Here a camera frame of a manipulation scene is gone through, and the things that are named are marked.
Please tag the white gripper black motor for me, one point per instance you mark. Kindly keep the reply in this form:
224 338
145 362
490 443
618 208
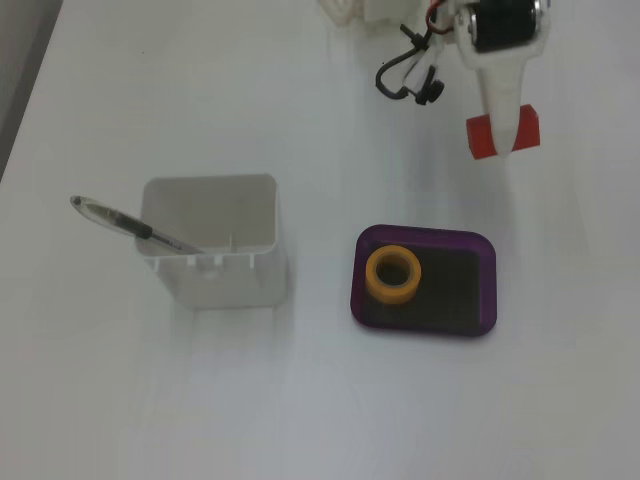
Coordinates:
501 34

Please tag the red ribbed cube block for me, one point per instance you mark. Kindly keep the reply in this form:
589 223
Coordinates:
480 137

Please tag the white plastic pen holder box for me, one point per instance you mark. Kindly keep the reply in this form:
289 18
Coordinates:
225 285

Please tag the purple metal tray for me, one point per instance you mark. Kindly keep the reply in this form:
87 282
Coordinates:
450 290

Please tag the yellow masking tape roll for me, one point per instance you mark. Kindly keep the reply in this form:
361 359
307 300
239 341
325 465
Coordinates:
392 295

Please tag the black ballpoint pen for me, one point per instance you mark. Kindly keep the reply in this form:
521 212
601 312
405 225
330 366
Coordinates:
125 220

